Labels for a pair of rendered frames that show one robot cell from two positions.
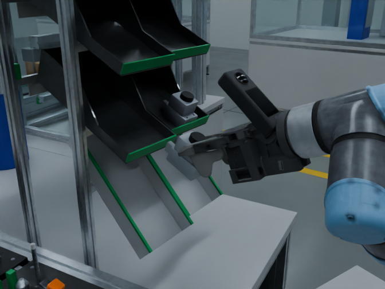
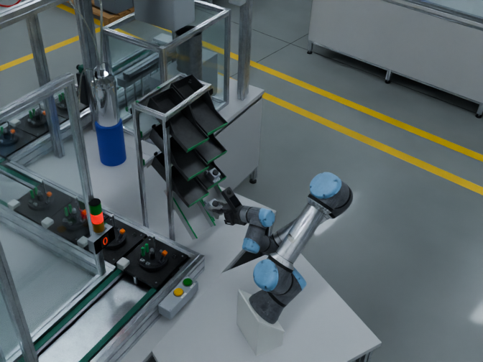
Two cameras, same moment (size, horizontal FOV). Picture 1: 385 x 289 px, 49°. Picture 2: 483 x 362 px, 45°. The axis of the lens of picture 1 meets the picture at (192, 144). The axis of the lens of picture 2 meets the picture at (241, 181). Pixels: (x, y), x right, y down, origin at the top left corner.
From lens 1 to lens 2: 2.02 m
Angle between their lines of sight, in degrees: 18
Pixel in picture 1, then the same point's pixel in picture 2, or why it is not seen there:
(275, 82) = (338, 25)
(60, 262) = (159, 237)
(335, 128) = (250, 220)
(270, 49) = not seen: outside the picture
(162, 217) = (203, 221)
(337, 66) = (397, 19)
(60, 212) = (152, 202)
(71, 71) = (169, 174)
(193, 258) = (217, 234)
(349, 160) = (249, 232)
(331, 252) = not seen: hidden behind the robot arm
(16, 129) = (142, 184)
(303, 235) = not seen: hidden behind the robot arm
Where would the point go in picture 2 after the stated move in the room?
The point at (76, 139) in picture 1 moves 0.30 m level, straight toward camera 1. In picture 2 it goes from (169, 195) to (177, 240)
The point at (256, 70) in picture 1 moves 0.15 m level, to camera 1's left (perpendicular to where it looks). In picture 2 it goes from (320, 8) to (306, 8)
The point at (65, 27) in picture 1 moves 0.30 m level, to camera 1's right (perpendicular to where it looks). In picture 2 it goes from (167, 161) to (233, 166)
